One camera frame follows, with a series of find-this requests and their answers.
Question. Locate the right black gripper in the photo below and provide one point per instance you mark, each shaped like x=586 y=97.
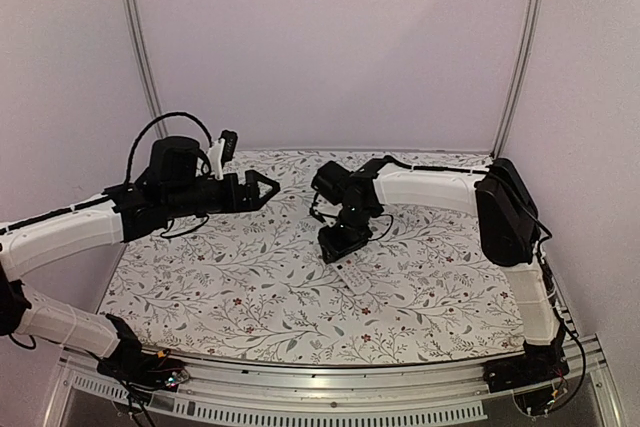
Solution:
x=341 y=242

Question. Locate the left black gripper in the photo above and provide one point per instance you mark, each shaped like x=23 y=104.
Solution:
x=251 y=202

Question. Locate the white remote control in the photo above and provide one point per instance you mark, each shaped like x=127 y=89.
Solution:
x=357 y=282

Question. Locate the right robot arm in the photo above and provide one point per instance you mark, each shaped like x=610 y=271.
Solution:
x=511 y=234

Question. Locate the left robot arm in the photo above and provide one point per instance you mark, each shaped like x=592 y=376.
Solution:
x=181 y=180

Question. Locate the floral patterned table mat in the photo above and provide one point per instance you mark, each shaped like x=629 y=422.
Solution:
x=254 y=286

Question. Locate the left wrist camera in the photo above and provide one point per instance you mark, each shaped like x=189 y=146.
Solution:
x=230 y=139

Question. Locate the front aluminium rail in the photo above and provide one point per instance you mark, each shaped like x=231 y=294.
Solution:
x=242 y=393

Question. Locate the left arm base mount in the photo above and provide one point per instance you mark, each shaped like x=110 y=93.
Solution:
x=147 y=371

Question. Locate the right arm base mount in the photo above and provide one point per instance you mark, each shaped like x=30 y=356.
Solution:
x=537 y=364

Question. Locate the left aluminium frame post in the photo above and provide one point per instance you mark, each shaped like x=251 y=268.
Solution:
x=141 y=56

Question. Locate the aluminium frame post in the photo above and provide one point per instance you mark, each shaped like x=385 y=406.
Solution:
x=141 y=56
x=527 y=37

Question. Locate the right aluminium frame post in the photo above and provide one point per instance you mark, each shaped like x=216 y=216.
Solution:
x=527 y=37

